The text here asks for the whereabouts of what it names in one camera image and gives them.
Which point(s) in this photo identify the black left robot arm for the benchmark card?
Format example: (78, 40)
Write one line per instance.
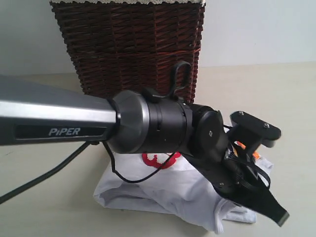
(129, 123)

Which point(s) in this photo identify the dark brown wicker basket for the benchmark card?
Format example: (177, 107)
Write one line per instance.
(118, 45)

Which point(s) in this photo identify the white t-shirt with red logo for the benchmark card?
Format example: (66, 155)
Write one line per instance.
(177, 189)

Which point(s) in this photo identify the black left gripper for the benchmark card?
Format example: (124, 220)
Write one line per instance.
(237, 178)

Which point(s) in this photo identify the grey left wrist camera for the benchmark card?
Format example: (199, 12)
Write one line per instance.
(252, 132)

